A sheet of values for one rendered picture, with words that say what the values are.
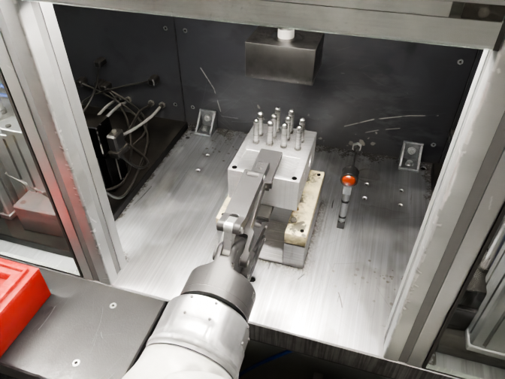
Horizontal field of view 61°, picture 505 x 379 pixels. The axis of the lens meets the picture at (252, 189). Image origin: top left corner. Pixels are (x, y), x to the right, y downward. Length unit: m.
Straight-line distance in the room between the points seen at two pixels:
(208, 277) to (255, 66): 0.26
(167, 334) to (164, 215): 0.35
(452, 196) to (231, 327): 0.22
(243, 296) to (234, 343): 0.05
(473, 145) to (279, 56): 0.26
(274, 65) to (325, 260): 0.29
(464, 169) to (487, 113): 0.05
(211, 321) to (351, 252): 0.32
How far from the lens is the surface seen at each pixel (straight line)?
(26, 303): 0.63
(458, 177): 0.38
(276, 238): 0.67
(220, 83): 0.87
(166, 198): 0.76
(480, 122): 0.35
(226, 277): 0.44
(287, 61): 0.53
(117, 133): 0.71
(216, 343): 0.40
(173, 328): 0.41
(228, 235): 0.44
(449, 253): 0.43
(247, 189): 0.48
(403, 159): 0.87
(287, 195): 0.56
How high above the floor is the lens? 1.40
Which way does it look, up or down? 40 degrees down
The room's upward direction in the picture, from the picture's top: straight up
